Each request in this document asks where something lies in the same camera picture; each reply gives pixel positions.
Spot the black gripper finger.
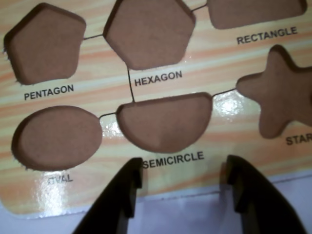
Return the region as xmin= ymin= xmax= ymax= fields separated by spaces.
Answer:
xmin=72 ymin=157 xmax=144 ymax=234
xmin=225 ymin=155 xmax=309 ymax=234

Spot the wooden shape puzzle board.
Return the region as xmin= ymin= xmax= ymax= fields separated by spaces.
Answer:
xmin=0 ymin=0 xmax=312 ymax=216

